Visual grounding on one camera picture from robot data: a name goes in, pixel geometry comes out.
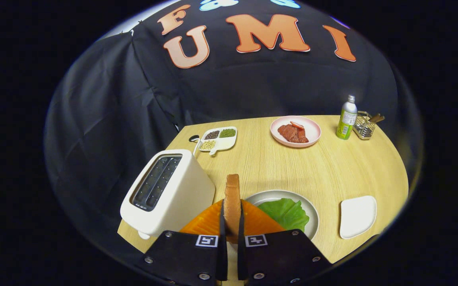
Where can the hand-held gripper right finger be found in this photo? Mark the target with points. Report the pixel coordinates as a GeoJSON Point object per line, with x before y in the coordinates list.
{"type": "Point", "coordinates": [241, 246]}

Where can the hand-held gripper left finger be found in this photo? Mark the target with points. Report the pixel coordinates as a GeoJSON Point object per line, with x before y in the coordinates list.
{"type": "Point", "coordinates": [223, 242]}

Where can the plain toast bread slice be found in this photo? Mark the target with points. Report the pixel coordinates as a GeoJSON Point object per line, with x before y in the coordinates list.
{"type": "Point", "coordinates": [233, 198]}

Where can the green lettuce leaf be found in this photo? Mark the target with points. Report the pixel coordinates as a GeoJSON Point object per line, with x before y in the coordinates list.
{"type": "Point", "coordinates": [288, 212]}

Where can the white toaster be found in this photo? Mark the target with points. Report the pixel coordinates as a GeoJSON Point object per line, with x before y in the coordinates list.
{"type": "Point", "coordinates": [181, 198]}

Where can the round white plate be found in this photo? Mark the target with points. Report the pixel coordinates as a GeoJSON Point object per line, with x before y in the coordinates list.
{"type": "Point", "coordinates": [276, 194]}

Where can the white divided dish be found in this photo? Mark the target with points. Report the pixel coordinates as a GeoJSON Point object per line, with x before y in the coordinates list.
{"type": "Point", "coordinates": [225, 143]}

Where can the pile of yellow beans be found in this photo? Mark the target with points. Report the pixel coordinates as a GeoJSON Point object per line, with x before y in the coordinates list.
{"type": "Point", "coordinates": [208, 145]}

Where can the pile of dark beans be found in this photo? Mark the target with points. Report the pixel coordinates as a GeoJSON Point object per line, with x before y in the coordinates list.
{"type": "Point", "coordinates": [212, 135]}

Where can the pile of green beans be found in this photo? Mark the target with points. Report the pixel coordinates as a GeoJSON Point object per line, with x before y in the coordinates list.
{"type": "Point", "coordinates": [227, 133]}

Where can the small white curved dish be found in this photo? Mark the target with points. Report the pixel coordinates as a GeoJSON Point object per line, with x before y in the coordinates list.
{"type": "Point", "coordinates": [358, 216]}

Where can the red meat slices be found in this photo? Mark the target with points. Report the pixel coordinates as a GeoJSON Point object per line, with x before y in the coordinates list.
{"type": "Point", "coordinates": [290, 134]}

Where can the pink plate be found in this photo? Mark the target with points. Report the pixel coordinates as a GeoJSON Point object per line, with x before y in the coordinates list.
{"type": "Point", "coordinates": [312, 135]}

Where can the orange-red food strip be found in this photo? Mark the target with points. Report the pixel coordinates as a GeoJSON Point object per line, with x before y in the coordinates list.
{"type": "Point", "coordinates": [297, 125]}

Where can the silver bottle with green label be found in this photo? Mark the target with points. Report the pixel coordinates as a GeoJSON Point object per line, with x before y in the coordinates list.
{"type": "Point", "coordinates": [346, 121]}

